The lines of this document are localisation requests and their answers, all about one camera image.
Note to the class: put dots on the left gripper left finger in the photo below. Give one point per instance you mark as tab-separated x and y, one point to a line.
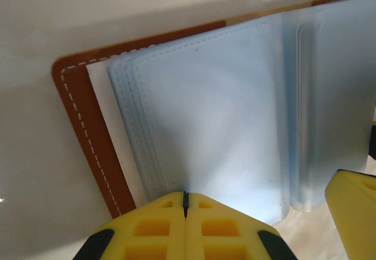
152	227

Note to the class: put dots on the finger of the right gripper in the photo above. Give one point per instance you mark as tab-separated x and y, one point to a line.
355	213
374	139

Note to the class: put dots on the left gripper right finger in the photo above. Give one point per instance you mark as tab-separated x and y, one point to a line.
223	227

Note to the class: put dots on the white insert sheet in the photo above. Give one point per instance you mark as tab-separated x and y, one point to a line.
108	110

